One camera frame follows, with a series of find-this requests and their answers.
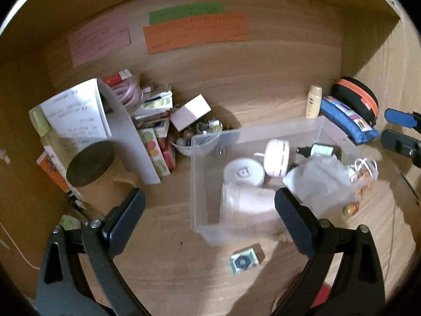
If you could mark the small glass jar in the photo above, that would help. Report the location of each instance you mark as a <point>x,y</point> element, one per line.
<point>351,209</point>

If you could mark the clear plastic bag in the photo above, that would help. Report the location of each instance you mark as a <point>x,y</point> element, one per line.
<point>315,181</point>

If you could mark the folded white paper leaflet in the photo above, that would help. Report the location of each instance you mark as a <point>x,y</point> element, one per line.
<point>131,138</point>

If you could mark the white round device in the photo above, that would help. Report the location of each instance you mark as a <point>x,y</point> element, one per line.
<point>243,172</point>

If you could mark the pink paper note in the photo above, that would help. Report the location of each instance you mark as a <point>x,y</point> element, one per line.
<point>98,38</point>

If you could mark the orange box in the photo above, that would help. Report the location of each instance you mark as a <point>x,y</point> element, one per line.
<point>54,174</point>

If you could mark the white paper sheet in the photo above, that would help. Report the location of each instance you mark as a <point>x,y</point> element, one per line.
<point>75,115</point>

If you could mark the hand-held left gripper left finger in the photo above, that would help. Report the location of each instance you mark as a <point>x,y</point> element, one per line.
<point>126,217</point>

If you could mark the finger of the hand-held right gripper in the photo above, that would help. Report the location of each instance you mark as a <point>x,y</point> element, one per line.
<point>398,117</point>
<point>394,140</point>

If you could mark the green orange pack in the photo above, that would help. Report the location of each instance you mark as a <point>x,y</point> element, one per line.
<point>69,222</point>

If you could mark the wooden desktop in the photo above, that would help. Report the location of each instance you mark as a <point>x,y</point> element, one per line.
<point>184,270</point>

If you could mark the green fruit print box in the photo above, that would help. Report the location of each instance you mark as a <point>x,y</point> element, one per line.
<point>158,100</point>

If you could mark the blue pencil case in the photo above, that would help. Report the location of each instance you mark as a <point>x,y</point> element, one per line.
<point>348,121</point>

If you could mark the orange paper note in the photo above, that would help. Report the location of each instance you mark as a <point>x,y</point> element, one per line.
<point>197,33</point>

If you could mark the black orange round case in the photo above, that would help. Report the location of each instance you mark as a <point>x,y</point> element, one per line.
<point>355,97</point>

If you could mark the clear plastic storage bin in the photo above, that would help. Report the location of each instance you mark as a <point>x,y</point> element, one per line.
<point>210,184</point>

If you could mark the cream lotion bottle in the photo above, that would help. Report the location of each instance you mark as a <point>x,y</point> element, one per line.
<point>314,100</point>

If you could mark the white small box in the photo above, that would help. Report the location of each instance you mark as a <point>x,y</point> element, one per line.
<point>190,112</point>

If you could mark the glass bowl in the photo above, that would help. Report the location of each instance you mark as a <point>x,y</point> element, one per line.
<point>197,141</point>

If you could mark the yellow-green clear bottle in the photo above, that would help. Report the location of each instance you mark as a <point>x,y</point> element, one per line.
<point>42,128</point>

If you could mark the small teal print box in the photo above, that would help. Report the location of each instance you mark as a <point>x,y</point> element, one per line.
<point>245,261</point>

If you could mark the dark green glass bottle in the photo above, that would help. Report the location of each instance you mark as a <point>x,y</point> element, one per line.
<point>324,151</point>

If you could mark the red box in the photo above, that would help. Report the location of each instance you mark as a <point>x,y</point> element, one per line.
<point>115,77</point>

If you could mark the green paper note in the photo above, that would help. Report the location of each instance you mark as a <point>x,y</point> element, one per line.
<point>184,13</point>

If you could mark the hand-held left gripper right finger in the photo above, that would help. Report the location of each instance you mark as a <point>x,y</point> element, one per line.
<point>291,220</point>

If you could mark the brown cardboard cylinder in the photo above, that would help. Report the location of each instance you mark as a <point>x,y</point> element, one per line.
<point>95,184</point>

